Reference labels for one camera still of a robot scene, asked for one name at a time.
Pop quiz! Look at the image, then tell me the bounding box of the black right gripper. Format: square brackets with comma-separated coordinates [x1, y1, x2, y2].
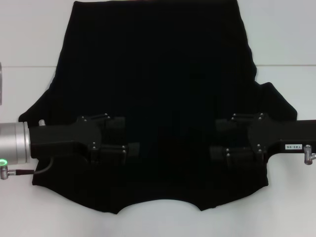
[209, 112, 316, 170]

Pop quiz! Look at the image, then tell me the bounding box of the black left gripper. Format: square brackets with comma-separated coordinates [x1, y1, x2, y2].
[29, 113, 141, 171]

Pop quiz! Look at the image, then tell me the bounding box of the black t-shirt with white print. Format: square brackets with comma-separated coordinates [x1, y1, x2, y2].
[18, 0, 298, 215]

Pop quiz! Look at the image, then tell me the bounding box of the left arm gripper cable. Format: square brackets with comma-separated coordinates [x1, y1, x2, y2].
[0, 119, 55, 180]

